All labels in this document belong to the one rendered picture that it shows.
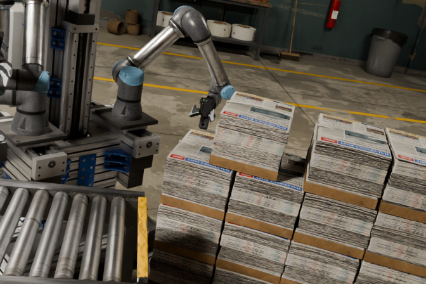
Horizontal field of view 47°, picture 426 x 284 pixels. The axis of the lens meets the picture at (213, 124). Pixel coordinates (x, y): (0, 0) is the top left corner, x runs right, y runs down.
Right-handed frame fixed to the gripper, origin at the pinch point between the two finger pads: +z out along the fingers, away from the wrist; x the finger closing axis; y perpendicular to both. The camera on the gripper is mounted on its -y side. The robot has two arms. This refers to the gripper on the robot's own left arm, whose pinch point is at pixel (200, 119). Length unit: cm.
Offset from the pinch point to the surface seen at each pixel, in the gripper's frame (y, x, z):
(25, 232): -5, -25, 114
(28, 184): -5, -39, 89
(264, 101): 20.7, 29.5, 13.7
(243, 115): 21, 24, 39
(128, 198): -6, -6, 79
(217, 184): -9, 20, 46
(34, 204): -6, -31, 99
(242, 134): 14, 26, 43
